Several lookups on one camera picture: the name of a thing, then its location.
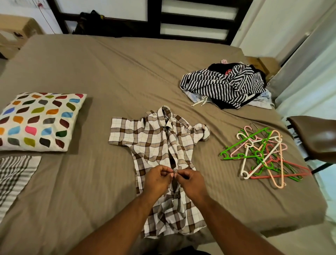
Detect person's right hand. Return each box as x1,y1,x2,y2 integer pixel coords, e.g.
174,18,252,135
173,168,211,207

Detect person's left hand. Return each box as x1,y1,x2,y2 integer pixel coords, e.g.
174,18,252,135
143,164,174,205

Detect brown white plaid shirt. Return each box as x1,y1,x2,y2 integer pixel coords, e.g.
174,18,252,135
108,105,211,240

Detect pile of coloured plastic hangers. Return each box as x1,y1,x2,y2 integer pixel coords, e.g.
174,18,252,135
219,124,313,190

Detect black white striped garment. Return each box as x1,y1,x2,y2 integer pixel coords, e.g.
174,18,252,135
180,63,267,110

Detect light blue garment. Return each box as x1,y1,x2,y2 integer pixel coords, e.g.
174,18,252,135
184,88,276,110

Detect person's left forearm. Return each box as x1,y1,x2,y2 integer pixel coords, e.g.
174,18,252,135
65,195,166,255

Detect person's right forearm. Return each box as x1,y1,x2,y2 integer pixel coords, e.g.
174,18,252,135
194,197,287,255

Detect bed with taupe sheet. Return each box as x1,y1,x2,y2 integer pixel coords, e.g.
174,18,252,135
0,34,329,255

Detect cardboard boxes left of bed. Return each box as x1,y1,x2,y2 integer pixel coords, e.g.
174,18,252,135
0,14,45,60

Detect brown chair with black legs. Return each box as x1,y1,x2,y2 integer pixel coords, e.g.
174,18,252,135
286,115,336,175

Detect colourful leaf print pillow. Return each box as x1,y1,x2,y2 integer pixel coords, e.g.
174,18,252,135
0,92,88,153

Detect cardboard box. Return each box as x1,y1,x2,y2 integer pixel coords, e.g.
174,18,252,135
244,56,263,71
258,56,282,81

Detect grey checked towel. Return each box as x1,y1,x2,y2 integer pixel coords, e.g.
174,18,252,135
0,155,42,222

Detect black slatted headboard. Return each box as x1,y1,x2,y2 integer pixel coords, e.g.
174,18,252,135
46,0,254,46

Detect sheer white curtain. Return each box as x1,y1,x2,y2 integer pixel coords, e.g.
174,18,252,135
267,0,336,158

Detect black bag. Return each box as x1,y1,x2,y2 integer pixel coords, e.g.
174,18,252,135
72,10,154,37

